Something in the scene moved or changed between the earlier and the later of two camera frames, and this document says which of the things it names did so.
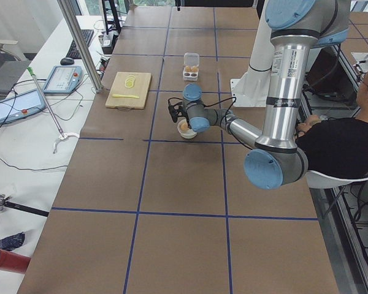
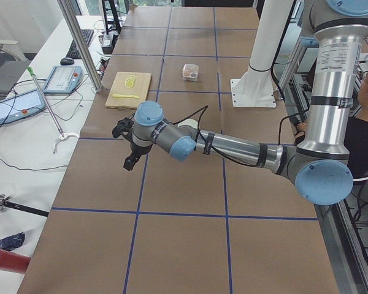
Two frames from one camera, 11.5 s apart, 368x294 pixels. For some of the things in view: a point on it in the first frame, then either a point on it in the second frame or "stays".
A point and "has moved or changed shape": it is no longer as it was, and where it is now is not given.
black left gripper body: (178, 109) to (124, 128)
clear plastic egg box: (191, 67) has moved or changed shape
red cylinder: (7, 261) stays
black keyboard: (73, 52) stays
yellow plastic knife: (116, 95) stays
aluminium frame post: (97, 86) stays
